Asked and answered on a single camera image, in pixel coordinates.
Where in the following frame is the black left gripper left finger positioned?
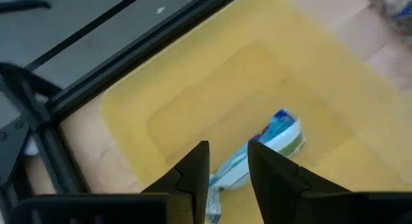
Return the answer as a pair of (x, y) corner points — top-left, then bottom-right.
(9, 140), (211, 224)

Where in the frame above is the black aluminium table frame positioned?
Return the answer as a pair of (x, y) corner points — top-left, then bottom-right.
(0, 0), (245, 224)

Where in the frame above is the black floor cable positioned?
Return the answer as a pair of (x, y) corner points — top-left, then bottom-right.
(0, 0), (52, 14)

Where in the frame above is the blue white green granola bar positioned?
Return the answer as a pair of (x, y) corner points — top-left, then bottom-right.
(205, 108), (306, 224)

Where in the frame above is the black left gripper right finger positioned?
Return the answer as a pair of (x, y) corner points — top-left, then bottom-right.
(247, 140), (412, 224)

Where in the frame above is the round woven wicker mat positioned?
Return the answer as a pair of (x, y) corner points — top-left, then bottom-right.
(366, 0), (412, 46)

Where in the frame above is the yellow plastic bin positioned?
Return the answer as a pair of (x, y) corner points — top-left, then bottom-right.
(99, 0), (412, 224)

